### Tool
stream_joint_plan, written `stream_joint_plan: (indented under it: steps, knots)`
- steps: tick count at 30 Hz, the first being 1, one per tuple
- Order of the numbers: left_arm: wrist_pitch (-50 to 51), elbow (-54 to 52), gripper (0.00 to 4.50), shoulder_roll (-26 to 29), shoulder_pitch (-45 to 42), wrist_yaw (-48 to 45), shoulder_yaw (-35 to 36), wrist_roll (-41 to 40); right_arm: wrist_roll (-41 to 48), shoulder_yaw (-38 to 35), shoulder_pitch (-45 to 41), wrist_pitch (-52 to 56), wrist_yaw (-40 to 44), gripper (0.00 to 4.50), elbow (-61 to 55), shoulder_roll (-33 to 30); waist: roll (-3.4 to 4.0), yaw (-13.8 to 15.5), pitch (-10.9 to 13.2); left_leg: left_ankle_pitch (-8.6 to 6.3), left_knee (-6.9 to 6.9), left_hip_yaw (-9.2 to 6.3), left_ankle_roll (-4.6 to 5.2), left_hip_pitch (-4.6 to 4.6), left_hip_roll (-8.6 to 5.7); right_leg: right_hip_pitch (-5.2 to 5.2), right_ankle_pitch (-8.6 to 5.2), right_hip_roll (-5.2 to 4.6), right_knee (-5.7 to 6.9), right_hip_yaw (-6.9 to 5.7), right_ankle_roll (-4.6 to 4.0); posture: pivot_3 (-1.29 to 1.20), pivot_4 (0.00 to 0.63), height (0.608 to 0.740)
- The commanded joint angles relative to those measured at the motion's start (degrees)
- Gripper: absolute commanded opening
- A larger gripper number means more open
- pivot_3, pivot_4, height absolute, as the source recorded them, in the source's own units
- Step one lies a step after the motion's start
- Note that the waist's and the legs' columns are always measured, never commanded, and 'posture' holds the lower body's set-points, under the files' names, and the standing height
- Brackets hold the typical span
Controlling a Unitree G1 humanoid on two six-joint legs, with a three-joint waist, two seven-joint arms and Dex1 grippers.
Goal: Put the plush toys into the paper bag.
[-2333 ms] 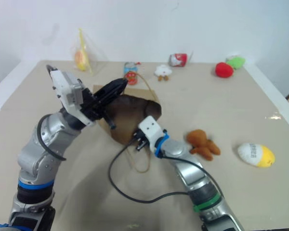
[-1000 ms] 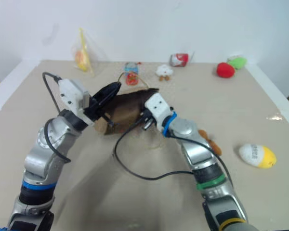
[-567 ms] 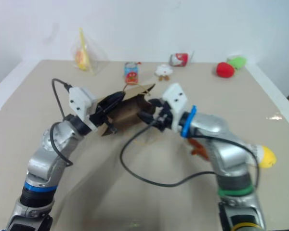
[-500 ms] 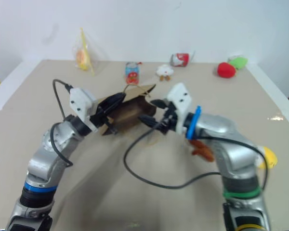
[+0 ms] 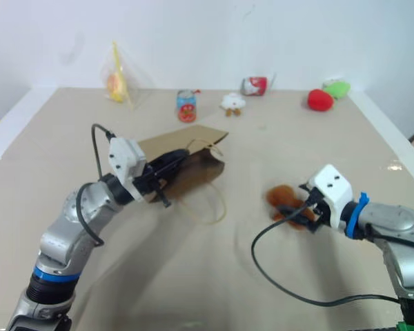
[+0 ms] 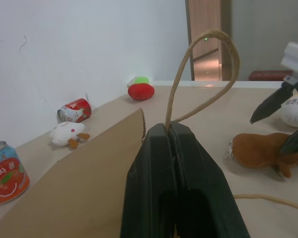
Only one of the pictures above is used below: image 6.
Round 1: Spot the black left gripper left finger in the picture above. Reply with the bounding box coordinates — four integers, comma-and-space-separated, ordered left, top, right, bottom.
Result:
120, 123, 176, 238

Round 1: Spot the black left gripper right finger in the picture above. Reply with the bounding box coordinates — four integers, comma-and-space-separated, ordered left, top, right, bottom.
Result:
167, 122, 251, 238

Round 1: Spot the white plush with black text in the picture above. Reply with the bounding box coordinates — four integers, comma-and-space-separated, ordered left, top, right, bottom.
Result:
275, 89, 298, 128

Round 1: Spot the red and green plush toy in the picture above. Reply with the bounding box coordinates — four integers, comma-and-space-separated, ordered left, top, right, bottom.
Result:
127, 76, 155, 101

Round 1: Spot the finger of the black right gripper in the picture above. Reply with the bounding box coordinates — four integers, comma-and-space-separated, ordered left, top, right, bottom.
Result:
279, 123, 298, 156
249, 85, 290, 125

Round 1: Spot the dark red bench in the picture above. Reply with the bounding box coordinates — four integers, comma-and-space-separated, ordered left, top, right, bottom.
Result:
248, 70, 294, 81

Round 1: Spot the red and white drink can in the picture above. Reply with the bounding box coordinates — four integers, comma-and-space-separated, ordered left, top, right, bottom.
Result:
57, 98, 92, 123

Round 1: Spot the white plush with orange feet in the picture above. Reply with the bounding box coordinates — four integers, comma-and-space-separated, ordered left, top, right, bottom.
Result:
49, 121, 90, 149

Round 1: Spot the orange fruit drink can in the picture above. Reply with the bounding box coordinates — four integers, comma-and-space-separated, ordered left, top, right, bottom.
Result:
0, 141, 30, 205

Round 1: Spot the brown plush animal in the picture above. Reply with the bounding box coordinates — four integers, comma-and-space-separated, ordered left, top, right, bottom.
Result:
224, 132, 298, 179

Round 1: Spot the brown paper bag with handles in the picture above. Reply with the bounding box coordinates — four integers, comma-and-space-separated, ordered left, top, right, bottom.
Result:
0, 29, 298, 238

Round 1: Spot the wooden door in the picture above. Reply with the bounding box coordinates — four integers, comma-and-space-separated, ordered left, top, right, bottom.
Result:
185, 0, 223, 81

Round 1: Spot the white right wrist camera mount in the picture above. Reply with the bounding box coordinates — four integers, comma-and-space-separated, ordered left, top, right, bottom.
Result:
280, 42, 298, 74

